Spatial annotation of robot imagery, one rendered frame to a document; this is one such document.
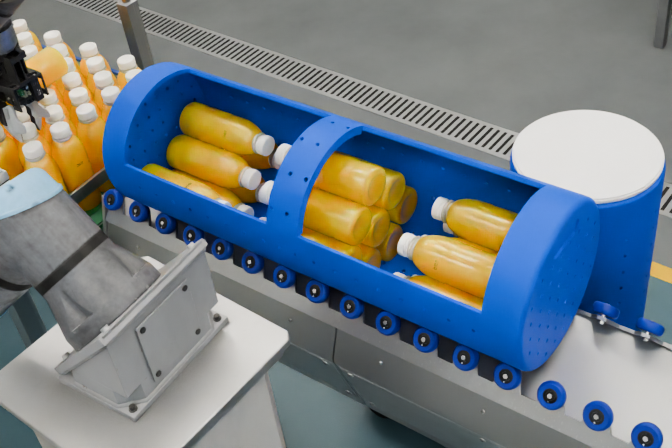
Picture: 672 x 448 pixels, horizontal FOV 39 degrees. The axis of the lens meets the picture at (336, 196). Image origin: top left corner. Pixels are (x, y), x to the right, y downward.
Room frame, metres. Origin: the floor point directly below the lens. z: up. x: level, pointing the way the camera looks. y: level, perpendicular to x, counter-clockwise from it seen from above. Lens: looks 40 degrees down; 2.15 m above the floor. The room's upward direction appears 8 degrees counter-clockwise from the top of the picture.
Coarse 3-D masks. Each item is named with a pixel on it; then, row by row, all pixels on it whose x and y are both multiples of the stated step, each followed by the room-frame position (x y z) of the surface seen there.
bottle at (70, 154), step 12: (60, 144) 1.58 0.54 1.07; (72, 144) 1.59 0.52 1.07; (60, 156) 1.57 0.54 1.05; (72, 156) 1.57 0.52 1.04; (84, 156) 1.59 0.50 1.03; (60, 168) 1.57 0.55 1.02; (72, 168) 1.57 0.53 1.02; (84, 168) 1.58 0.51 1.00; (72, 180) 1.57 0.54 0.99; (84, 180) 1.57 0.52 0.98; (96, 192) 1.59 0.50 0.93; (84, 204) 1.57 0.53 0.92; (96, 204) 1.58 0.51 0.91
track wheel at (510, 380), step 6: (498, 366) 0.94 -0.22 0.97; (504, 366) 0.94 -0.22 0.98; (510, 366) 0.93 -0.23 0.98; (498, 372) 0.94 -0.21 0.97; (504, 372) 0.93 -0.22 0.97; (510, 372) 0.93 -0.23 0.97; (516, 372) 0.92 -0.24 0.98; (498, 378) 0.93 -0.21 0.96; (504, 378) 0.92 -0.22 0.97; (510, 378) 0.92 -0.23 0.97; (516, 378) 0.92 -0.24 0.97; (498, 384) 0.92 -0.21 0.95; (504, 384) 0.92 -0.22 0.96; (510, 384) 0.91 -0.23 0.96; (516, 384) 0.91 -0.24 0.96
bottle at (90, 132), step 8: (80, 120) 1.65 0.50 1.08; (88, 120) 1.64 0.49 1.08; (96, 120) 1.65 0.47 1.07; (80, 128) 1.64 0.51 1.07; (88, 128) 1.63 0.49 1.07; (96, 128) 1.64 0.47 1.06; (80, 136) 1.63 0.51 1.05; (88, 136) 1.63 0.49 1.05; (96, 136) 1.63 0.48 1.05; (88, 144) 1.62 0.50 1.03; (96, 144) 1.62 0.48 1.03; (88, 152) 1.62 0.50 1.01; (96, 152) 1.62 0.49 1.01; (96, 160) 1.62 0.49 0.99; (96, 168) 1.62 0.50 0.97; (104, 184) 1.62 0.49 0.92; (112, 184) 1.62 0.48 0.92
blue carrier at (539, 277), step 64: (128, 128) 1.43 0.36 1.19; (320, 128) 1.28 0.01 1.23; (128, 192) 1.42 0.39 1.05; (192, 192) 1.30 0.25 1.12; (448, 192) 1.27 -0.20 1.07; (512, 192) 1.18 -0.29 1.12; (320, 256) 1.11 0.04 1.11; (512, 256) 0.95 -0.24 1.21; (576, 256) 1.02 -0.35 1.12; (448, 320) 0.95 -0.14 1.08; (512, 320) 0.89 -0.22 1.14
